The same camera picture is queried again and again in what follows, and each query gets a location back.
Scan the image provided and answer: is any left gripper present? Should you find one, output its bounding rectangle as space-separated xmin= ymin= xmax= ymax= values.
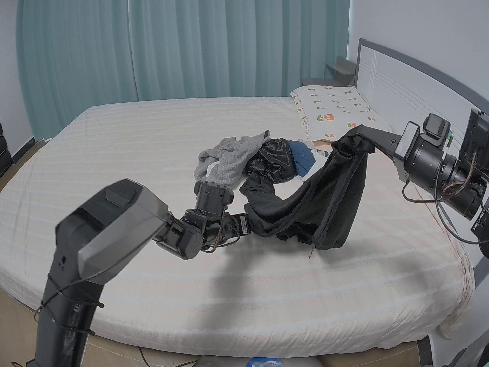
xmin=223 ymin=213 xmax=251 ymax=245

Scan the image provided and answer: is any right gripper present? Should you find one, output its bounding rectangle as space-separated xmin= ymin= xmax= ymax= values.
xmin=393 ymin=121 xmax=449 ymax=199

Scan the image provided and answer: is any black T-shirt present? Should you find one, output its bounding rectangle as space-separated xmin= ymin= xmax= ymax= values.
xmin=239 ymin=130 xmax=377 ymax=259

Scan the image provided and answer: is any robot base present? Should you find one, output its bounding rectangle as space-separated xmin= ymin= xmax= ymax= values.
xmin=199 ymin=356 xmax=318 ymax=367

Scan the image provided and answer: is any bed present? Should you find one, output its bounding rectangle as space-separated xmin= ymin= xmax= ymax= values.
xmin=0 ymin=38 xmax=489 ymax=351

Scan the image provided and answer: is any grey garment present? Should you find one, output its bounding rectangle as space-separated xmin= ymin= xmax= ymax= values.
xmin=193 ymin=129 xmax=272 ymax=188

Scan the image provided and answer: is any black shiny garment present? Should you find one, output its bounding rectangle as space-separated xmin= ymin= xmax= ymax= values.
xmin=244 ymin=138 xmax=302 ymax=184

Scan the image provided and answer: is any blue and white garment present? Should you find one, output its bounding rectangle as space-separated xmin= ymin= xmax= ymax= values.
xmin=287 ymin=140 xmax=333 ymax=177

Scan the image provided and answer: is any white printed pillow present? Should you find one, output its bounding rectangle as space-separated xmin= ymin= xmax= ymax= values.
xmin=290 ymin=86 xmax=394 ymax=144

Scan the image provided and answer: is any grey bedside table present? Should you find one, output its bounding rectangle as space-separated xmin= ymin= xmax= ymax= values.
xmin=302 ymin=56 xmax=358 ymax=89

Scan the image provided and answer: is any black chest of drawers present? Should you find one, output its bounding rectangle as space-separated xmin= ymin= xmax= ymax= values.
xmin=0 ymin=123 xmax=16 ymax=175

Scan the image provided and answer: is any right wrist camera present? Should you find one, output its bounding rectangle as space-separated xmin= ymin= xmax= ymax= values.
xmin=421 ymin=113 xmax=454 ymax=150

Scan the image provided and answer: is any black cable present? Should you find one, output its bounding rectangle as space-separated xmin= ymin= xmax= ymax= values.
xmin=401 ymin=182 xmax=489 ymax=244

